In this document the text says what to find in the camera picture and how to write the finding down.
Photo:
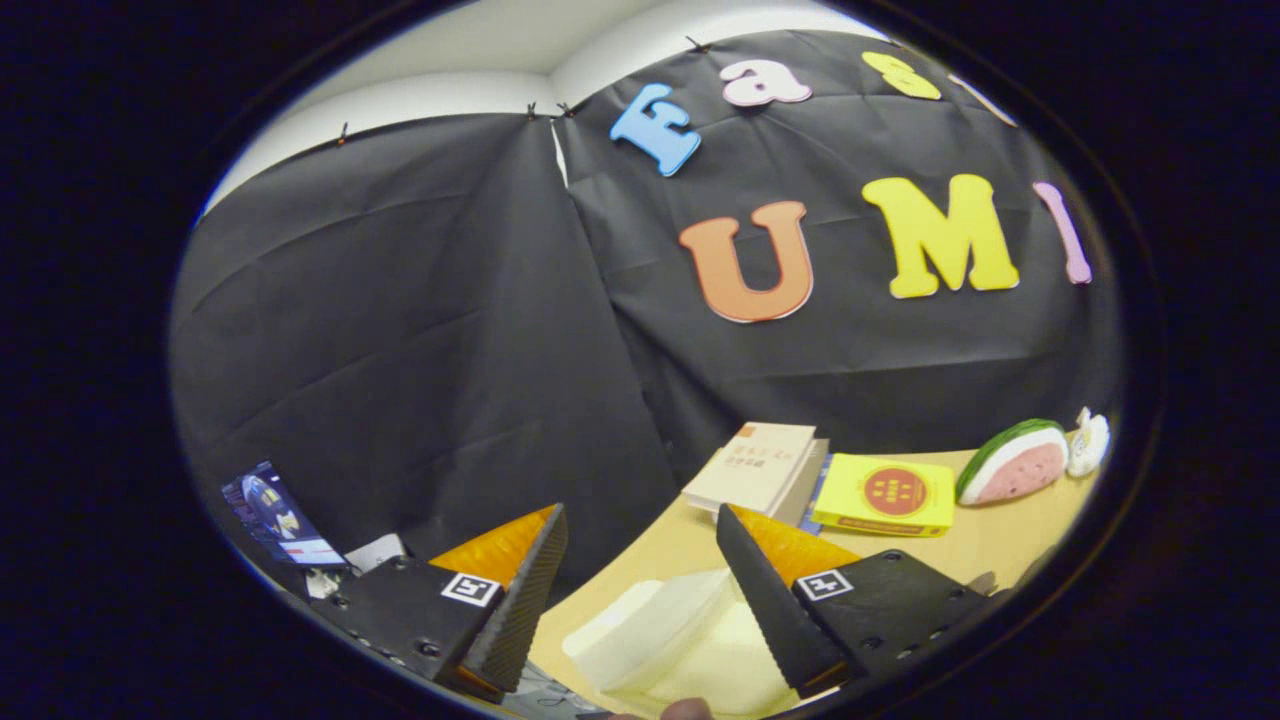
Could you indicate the grey paperback book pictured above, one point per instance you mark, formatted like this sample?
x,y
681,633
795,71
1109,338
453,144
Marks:
x,y
808,480

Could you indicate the watermelon slice plush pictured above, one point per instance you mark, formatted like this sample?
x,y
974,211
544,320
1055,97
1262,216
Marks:
x,y
1015,470

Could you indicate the cream fabric storage box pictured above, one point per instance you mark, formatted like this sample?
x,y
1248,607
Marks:
x,y
660,630

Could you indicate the black backdrop cloth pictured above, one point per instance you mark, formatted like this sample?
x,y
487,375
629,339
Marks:
x,y
400,350

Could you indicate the beige paperback book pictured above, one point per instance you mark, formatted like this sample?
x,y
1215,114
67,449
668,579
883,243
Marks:
x,y
755,465

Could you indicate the white paper sheet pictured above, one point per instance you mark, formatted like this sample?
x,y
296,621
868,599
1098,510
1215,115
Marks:
x,y
375,552

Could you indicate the white plush toy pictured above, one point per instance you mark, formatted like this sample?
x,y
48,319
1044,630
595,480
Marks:
x,y
1090,445

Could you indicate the yellow box with red circle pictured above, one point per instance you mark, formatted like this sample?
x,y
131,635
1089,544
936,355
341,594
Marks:
x,y
885,495

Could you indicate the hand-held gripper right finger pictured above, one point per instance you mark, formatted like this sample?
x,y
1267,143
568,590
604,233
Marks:
x,y
775,620

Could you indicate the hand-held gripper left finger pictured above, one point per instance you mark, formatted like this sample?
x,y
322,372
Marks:
x,y
520,610

